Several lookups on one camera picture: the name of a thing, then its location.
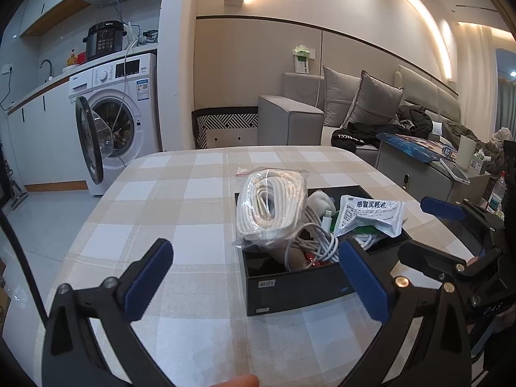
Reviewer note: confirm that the white sheer curtain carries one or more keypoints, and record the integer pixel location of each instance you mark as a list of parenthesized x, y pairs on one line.
[(477, 76)]

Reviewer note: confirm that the pale pink soft wad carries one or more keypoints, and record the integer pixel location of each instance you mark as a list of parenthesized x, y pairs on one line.
[(296, 260)]

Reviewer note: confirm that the power strip with plugs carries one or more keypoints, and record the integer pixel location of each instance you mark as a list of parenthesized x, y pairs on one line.
[(145, 38)]

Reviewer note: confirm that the white upper kitchen cabinet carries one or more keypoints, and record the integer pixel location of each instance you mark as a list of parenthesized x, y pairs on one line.
[(60, 0)]

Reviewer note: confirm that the person's left hand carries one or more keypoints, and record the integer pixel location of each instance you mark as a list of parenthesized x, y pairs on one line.
[(240, 381)]

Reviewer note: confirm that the white washing machine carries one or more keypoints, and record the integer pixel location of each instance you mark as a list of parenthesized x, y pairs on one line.
[(133, 100)]

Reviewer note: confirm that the grey sofa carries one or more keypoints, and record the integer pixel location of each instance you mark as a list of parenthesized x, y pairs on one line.
[(290, 125)]

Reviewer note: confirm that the white kitchen base cabinet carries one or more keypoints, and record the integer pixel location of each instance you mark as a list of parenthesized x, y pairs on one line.
[(44, 141)]

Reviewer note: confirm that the steel faucet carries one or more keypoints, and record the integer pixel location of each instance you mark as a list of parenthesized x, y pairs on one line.
[(46, 62)]

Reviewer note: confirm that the clear water bottle red cap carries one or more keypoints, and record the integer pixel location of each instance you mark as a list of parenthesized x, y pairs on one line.
[(496, 197)]

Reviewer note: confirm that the dark puffy jacket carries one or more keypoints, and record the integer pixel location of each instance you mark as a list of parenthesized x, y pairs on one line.
[(417, 121)]

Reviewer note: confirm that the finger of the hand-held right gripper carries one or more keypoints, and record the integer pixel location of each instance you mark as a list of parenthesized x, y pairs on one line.
[(441, 207), (419, 256)]

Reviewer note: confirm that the black cardboard box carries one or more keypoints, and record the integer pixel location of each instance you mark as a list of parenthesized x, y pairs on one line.
[(290, 290)]

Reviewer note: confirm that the white green tissue box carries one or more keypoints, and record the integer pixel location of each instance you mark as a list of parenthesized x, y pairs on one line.
[(479, 163)]

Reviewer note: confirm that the grey bedside cabinet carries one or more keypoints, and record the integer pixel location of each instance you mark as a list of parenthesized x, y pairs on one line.
[(423, 177)]

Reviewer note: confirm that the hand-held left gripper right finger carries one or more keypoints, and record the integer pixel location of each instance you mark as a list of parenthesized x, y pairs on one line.
[(363, 282)]

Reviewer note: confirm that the black printed jacket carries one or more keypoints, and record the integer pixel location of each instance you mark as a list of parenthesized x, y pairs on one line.
[(356, 135)]

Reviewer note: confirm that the white green sachet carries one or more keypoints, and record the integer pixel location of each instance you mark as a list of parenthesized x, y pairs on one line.
[(367, 215)]

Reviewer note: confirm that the red wrapper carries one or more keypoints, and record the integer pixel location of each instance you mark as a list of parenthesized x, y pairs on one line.
[(313, 260)]

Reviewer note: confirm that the white cup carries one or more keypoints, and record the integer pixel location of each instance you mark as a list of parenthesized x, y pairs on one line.
[(467, 153)]

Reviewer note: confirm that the smartphone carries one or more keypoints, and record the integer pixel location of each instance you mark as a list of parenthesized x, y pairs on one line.
[(455, 171)]

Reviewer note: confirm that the white wall socket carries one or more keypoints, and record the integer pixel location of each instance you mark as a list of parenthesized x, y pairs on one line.
[(7, 69)]

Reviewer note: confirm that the black pressure cooker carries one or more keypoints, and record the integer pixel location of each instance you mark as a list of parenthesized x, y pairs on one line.
[(103, 42)]

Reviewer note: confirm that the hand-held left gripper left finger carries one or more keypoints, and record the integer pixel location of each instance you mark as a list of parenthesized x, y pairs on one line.
[(147, 274)]

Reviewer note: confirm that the blue smartwatch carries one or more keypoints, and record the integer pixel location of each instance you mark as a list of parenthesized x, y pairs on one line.
[(447, 151)]

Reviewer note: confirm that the black white patterned basket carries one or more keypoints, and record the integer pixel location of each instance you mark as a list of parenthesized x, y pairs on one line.
[(225, 127)]

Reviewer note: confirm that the olive coat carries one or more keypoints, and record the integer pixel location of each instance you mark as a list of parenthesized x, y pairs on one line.
[(463, 133)]

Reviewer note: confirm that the grey piped pillow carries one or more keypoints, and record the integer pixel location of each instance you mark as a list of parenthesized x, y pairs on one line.
[(336, 96), (375, 100)]

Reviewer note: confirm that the tissue box on sofa back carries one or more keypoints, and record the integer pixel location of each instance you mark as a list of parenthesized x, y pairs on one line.
[(301, 60)]

